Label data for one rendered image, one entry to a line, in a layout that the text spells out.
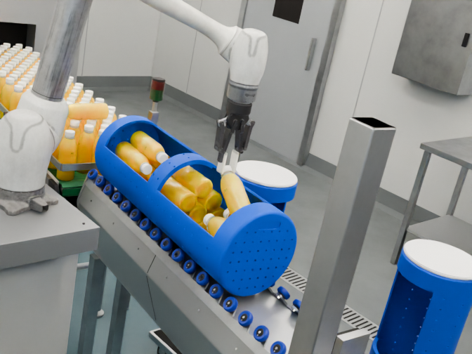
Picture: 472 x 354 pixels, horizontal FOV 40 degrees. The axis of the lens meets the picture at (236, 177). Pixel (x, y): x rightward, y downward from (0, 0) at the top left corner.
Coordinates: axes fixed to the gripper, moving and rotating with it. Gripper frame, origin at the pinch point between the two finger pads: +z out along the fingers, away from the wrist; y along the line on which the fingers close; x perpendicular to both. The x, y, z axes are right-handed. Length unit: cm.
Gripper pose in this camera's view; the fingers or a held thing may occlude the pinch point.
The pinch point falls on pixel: (227, 162)
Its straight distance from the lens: 204.4
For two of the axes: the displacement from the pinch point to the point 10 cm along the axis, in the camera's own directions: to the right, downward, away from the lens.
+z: -1.9, 9.2, 3.5
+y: 8.0, -0.6, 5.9
